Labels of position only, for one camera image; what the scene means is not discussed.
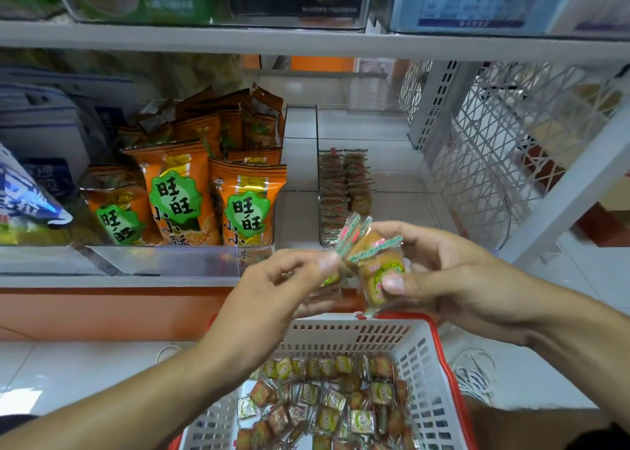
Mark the person's right hand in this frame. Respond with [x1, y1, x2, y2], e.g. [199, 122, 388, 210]
[379, 220, 553, 346]

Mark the person's left hand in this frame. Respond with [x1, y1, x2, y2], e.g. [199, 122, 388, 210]
[201, 250, 344, 372]

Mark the white basket with red rim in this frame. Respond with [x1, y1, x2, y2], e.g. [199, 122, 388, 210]
[167, 311, 480, 450]

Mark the bundle of snack packets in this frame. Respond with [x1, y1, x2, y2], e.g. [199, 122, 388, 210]
[320, 213, 407, 318]

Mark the pile of small snack packets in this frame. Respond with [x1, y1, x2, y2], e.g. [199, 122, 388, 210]
[234, 354, 415, 450]

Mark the row of small snack packets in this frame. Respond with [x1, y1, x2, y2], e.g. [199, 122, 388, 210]
[318, 149, 375, 247]

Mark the white metal shelf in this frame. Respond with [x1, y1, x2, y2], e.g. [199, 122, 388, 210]
[0, 0, 630, 290]

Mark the person's left forearm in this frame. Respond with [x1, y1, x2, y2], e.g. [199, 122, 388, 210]
[0, 341, 252, 450]

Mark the person's right shoe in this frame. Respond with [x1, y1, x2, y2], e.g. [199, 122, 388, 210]
[451, 348, 498, 407]

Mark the person's shoe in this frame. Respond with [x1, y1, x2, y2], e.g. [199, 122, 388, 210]
[152, 341, 190, 364]
[451, 348, 498, 407]

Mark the person's left shoe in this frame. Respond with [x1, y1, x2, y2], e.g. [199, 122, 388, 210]
[152, 341, 190, 364]

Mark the clear plastic shelf front guard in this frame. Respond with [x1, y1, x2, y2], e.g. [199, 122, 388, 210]
[0, 245, 247, 277]

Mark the person's right leg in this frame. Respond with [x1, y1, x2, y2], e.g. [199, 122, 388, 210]
[463, 396, 612, 450]

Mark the orange shelf base panel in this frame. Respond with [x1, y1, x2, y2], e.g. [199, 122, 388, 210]
[0, 287, 370, 342]

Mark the group of orange snack bags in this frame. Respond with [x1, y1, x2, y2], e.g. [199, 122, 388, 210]
[79, 83, 289, 249]

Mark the white perforated side panel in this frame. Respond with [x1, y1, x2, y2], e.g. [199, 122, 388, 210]
[398, 61, 630, 249]

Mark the blue white snack bag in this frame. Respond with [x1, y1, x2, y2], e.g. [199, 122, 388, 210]
[0, 144, 75, 229]

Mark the blue product box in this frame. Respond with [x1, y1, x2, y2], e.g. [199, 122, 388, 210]
[379, 0, 592, 37]

